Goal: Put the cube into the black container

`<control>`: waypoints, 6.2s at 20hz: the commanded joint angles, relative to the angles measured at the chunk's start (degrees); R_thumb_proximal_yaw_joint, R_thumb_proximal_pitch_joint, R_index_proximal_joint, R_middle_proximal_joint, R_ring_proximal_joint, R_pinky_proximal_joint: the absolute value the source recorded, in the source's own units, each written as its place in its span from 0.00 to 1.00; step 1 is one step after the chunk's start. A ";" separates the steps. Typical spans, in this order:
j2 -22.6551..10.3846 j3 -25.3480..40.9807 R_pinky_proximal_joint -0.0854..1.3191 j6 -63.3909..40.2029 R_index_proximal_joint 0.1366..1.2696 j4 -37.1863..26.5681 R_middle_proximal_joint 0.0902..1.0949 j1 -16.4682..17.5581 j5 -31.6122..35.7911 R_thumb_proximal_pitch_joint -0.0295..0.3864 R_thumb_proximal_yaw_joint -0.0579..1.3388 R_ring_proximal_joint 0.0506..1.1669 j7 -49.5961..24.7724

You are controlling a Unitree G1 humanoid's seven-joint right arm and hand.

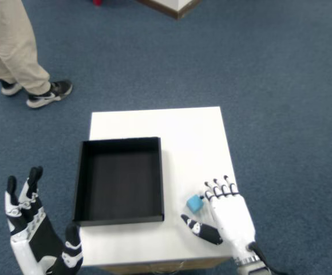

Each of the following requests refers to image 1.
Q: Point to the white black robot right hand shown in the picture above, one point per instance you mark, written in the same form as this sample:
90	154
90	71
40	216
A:
231	217

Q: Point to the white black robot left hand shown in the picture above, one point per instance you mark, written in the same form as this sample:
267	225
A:
43	240

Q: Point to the small blue cube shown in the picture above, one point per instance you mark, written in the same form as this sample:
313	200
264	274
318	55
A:
194	204

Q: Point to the silver robot right forearm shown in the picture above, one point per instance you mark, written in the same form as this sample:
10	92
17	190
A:
252	269

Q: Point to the black open box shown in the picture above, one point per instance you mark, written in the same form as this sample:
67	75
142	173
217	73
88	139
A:
120	180

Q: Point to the white square table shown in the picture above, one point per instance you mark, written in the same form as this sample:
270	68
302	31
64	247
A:
154	123

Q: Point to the black white sneaker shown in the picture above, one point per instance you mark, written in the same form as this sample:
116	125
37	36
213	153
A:
48	94
10	88

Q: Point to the person's beige trousers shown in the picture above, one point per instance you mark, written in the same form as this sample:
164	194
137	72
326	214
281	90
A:
8	43

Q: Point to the white cabinet with wooden base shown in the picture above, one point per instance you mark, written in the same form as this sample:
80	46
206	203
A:
174	5

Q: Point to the small red object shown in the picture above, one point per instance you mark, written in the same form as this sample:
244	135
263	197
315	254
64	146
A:
98	2

